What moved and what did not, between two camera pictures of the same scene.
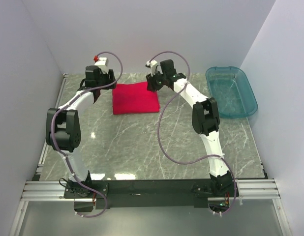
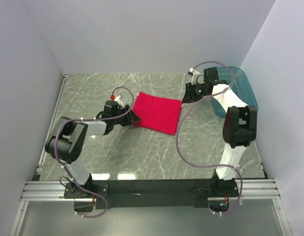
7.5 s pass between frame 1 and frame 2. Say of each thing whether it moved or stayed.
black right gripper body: moved
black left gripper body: moved
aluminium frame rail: stayed
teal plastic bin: stayed
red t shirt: moved
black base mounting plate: stayed
